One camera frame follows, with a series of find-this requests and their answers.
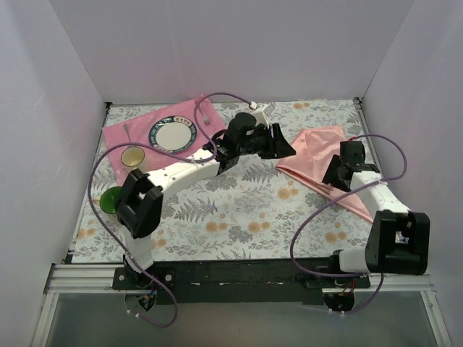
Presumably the salmon pink satin napkin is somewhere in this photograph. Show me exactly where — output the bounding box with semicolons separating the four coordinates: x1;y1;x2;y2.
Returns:
275;125;374;223

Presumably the pink handled utensil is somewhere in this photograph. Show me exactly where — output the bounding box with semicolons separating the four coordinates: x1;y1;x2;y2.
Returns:
308;182;334;198

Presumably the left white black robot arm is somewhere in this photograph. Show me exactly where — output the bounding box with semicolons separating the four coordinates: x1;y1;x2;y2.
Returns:
116;112;296;289

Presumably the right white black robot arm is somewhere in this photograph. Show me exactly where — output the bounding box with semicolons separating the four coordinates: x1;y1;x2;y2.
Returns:
323;140;430;288

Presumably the silver fork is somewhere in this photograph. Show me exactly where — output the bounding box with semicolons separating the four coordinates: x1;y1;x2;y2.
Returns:
195;99;211;126

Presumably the white plate dark rim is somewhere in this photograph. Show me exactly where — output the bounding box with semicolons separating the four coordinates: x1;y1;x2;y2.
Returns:
148;116;197;154

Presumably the cream enamel mug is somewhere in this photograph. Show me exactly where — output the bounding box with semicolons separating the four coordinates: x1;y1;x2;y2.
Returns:
120;146;149;173

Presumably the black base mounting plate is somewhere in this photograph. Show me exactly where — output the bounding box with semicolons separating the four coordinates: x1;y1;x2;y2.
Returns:
111;257;373;314

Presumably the silver spoon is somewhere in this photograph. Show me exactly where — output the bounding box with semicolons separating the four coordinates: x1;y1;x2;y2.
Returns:
123;124;137;150

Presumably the green interior floral mug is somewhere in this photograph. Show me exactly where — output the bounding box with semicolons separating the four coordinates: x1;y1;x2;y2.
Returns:
92;186;122;215

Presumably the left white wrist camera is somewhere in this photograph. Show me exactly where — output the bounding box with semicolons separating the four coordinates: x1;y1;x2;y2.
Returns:
251;103;275;128

